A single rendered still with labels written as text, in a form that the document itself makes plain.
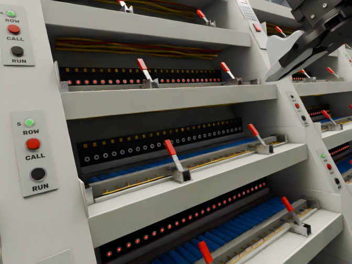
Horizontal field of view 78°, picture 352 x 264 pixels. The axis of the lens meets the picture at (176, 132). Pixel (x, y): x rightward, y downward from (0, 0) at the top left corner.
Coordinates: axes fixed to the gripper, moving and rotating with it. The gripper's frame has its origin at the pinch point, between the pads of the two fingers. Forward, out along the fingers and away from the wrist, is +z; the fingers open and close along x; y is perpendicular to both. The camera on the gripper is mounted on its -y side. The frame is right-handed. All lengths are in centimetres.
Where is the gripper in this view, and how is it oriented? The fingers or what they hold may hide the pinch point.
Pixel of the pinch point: (273, 79)
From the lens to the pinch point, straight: 41.0
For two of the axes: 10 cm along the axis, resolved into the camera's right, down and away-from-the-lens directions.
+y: -3.4, -9.0, 2.8
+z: -4.5, 4.2, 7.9
